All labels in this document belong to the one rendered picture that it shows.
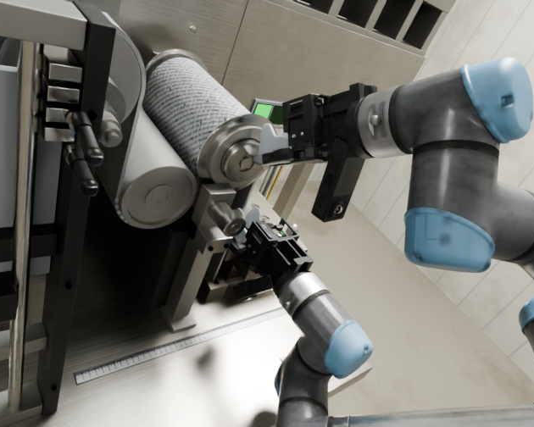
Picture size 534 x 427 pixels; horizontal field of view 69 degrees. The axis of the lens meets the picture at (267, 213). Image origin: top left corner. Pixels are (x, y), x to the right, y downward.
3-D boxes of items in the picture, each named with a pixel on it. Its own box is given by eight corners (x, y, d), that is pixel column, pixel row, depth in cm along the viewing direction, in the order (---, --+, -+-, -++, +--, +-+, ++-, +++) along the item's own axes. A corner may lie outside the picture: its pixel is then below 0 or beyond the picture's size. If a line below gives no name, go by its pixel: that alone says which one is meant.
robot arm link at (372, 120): (425, 155, 45) (386, 153, 40) (391, 159, 48) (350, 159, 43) (422, 89, 45) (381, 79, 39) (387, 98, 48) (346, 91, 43)
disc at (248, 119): (186, 195, 62) (214, 109, 54) (185, 193, 62) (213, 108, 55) (258, 191, 71) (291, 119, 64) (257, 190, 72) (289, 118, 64)
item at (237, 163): (220, 158, 58) (262, 135, 60) (214, 151, 59) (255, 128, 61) (230, 190, 64) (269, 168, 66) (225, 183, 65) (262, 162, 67)
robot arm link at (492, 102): (503, 129, 31) (510, 31, 32) (382, 148, 39) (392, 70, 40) (535, 159, 36) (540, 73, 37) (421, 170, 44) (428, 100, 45)
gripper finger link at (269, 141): (253, 130, 61) (297, 119, 55) (256, 168, 62) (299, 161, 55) (237, 129, 59) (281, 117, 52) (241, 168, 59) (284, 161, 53)
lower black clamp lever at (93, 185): (80, 200, 29) (83, 185, 28) (64, 160, 32) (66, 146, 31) (99, 199, 30) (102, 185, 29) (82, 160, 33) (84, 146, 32)
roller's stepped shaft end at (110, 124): (93, 155, 36) (97, 124, 34) (75, 123, 39) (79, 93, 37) (127, 156, 38) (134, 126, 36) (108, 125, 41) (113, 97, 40)
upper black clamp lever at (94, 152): (84, 169, 28) (87, 156, 27) (68, 123, 30) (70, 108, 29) (103, 169, 29) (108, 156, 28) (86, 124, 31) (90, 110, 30)
